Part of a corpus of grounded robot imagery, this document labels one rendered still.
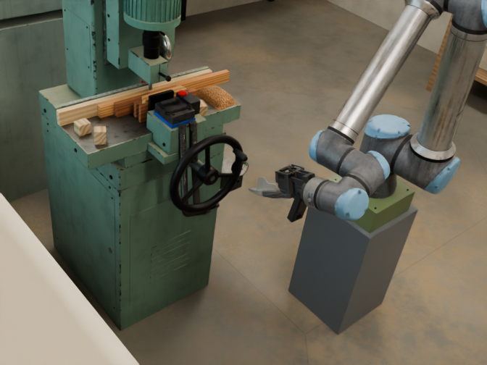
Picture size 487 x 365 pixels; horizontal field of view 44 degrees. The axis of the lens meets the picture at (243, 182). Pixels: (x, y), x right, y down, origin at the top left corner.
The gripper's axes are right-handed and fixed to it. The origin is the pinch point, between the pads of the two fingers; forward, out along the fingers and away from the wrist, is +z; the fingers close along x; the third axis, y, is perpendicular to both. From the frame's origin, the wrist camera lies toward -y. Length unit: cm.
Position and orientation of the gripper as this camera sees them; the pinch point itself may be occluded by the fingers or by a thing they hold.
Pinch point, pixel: (266, 182)
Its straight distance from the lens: 189.4
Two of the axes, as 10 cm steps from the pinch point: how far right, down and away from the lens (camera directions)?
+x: -7.6, 3.3, -5.6
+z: -6.4, -2.2, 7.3
